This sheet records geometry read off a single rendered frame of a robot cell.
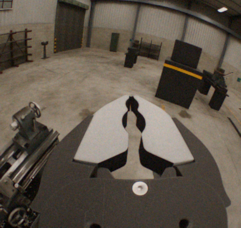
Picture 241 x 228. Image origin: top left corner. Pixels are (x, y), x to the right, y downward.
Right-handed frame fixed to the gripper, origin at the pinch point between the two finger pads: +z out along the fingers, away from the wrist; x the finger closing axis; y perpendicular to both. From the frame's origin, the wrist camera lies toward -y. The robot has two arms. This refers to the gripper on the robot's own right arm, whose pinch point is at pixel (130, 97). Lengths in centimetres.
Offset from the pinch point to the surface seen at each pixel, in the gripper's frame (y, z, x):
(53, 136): 66, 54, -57
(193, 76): 80, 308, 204
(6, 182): 57, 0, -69
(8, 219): 68, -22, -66
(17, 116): 35, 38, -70
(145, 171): 164, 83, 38
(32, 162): 65, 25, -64
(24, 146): 56, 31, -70
